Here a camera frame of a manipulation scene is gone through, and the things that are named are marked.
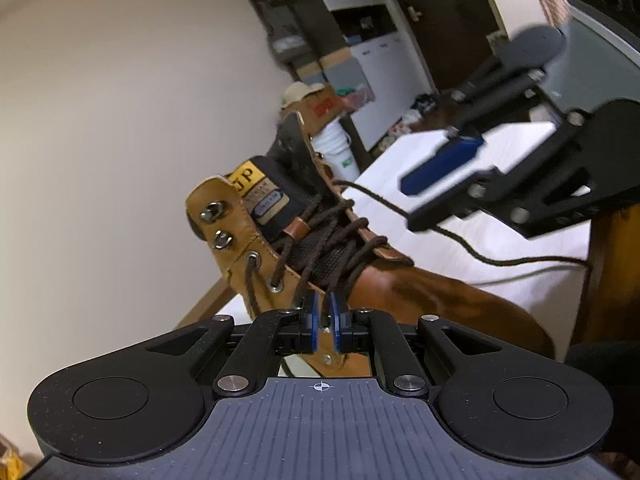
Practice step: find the cardboard box with red label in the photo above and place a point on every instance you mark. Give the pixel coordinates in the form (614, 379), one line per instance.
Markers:
(327, 107)

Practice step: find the beige quilted sofa cover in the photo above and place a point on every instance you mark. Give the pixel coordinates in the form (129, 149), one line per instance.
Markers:
(552, 5)

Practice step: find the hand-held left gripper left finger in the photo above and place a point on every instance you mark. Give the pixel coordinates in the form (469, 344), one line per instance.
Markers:
(312, 320)

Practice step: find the white plastic bucket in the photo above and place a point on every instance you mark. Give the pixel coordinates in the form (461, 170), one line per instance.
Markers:
(340, 155)

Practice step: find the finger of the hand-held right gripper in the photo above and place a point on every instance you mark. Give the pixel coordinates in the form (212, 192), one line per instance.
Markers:
(440, 167)
(500, 90)

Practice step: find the white paper sheet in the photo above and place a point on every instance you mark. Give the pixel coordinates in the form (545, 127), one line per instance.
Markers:
(496, 44)

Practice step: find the dark and white hallway cabinet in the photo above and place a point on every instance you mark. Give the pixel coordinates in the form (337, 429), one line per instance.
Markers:
(380, 60)

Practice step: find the colourful plastic bag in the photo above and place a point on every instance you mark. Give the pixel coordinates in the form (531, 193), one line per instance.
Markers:
(357, 97)

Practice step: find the dark brown door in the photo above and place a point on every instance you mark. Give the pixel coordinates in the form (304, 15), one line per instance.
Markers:
(450, 25)

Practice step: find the beige straw hat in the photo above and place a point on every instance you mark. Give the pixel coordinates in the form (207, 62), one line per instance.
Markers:
(300, 92)

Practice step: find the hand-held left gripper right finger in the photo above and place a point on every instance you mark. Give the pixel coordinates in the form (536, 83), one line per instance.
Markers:
(334, 320)

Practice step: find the brown leather boot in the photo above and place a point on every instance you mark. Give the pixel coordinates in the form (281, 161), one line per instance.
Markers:
(425, 300)

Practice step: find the dark brown shoelace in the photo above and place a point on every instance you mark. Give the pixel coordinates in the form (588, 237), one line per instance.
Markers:
(327, 232)

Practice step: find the grey hanging bag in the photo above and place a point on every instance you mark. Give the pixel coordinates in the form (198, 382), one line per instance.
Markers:
(289, 50)

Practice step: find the row of small shoes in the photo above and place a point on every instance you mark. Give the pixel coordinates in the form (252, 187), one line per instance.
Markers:
(415, 115)

